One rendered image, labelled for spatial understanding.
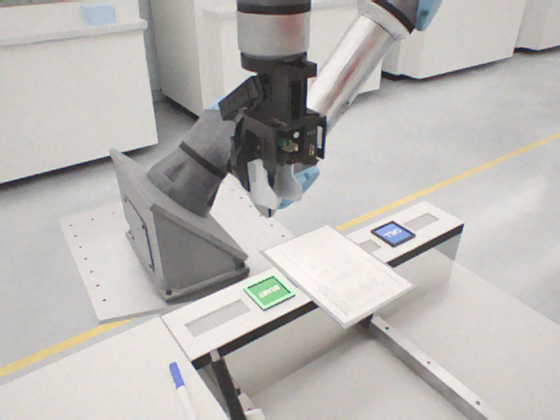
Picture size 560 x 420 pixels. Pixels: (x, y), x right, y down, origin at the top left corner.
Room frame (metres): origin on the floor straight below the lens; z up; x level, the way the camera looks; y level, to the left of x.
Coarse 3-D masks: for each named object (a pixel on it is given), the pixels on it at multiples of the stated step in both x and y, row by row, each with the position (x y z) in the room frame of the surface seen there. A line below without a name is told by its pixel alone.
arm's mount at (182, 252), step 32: (128, 160) 0.85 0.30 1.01; (128, 192) 0.79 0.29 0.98; (160, 192) 0.76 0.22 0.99; (128, 224) 0.84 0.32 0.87; (160, 224) 0.66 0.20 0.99; (192, 224) 0.68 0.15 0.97; (160, 256) 0.65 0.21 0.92; (192, 256) 0.68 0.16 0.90; (224, 256) 0.72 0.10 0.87; (160, 288) 0.67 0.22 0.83; (192, 288) 0.67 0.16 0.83
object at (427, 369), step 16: (384, 336) 0.54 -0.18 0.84; (400, 336) 0.53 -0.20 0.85; (400, 352) 0.51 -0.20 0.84; (416, 352) 0.50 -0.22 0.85; (416, 368) 0.48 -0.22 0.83; (432, 368) 0.47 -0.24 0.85; (432, 384) 0.46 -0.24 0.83; (448, 384) 0.44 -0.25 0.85; (448, 400) 0.43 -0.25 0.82; (464, 400) 0.41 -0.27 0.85; (480, 400) 0.41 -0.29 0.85; (480, 416) 0.39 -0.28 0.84; (496, 416) 0.39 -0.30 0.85
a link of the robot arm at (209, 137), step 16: (224, 96) 0.91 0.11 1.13; (208, 112) 0.89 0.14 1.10; (192, 128) 0.88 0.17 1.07; (208, 128) 0.86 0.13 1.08; (224, 128) 0.85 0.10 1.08; (192, 144) 0.85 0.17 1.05; (208, 144) 0.84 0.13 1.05; (224, 144) 0.83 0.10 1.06; (208, 160) 0.83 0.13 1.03; (224, 160) 0.83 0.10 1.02
